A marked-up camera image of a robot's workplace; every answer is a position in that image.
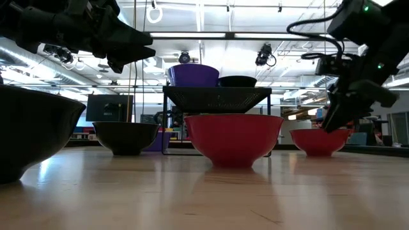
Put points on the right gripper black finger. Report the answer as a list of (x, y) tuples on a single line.
[(332, 116), (344, 113)]

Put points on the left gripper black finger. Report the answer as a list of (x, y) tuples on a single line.
[(131, 57), (134, 36)]

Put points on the red bowl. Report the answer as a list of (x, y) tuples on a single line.
[(319, 143), (233, 140)]

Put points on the small blue bowl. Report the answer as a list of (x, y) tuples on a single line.
[(193, 76), (159, 142)]

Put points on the black bowl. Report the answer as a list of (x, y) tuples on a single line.
[(32, 134), (124, 137), (238, 82)]

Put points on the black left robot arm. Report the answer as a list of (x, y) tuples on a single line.
[(38, 22)]

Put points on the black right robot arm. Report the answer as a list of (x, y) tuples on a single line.
[(361, 22)]

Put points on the round black hanging fixture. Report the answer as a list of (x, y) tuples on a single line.
[(184, 57)]

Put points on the black computer monitor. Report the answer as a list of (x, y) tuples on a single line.
[(108, 108)]

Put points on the black perforated metal rack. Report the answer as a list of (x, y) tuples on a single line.
[(217, 99)]

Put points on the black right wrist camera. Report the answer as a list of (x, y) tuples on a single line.
[(330, 65)]

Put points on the black hanging camera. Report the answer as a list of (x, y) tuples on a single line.
[(59, 52), (263, 54)]

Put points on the silver ventilation duct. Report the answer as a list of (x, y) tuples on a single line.
[(38, 65)]

